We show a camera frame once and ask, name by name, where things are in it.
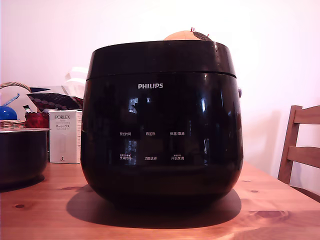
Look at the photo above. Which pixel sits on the dark dotted patterned fabric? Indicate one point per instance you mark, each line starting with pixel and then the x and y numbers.
pixel 52 101

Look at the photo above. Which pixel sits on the red crinkled container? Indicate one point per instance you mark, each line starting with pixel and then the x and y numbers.
pixel 36 120

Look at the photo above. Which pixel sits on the wooden chair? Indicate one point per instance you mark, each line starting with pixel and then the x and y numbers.
pixel 300 152

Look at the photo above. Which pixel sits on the blue ball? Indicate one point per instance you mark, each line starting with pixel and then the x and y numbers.
pixel 7 113

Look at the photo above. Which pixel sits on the white plastic object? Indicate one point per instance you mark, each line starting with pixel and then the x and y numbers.
pixel 75 80

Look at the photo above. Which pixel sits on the black inner cooking pot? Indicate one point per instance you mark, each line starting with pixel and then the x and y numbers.
pixel 22 155

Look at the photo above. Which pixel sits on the woven wicker basket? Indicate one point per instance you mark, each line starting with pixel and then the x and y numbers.
pixel 12 124

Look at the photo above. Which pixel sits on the brown cork globe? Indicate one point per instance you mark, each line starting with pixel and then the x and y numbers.
pixel 182 35

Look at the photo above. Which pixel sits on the black Philips rice cooker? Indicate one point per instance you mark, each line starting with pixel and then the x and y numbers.
pixel 162 150

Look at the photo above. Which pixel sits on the white Porlex box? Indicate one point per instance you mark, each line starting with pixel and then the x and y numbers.
pixel 63 140

